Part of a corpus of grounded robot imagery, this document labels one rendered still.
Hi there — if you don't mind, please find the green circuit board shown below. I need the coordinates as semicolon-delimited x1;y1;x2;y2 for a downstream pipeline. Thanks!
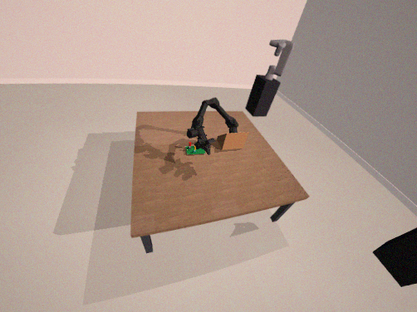
185;142;205;155

